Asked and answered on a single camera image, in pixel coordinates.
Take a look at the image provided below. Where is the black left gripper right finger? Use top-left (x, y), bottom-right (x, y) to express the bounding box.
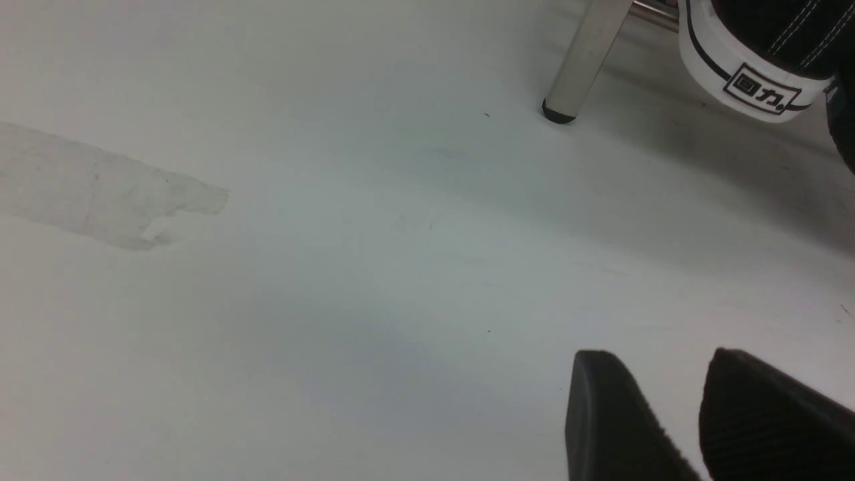
top-left (699, 347), bottom-right (854, 480)

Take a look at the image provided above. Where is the stainless steel shoe rack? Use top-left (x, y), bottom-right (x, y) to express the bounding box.
top-left (542, 1), bottom-right (679, 125)

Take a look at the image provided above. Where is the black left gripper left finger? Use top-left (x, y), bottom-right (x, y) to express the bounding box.
top-left (564, 349), bottom-right (701, 480)

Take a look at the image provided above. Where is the black canvas sneaker far left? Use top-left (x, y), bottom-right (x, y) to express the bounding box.
top-left (677, 1), bottom-right (854, 123)

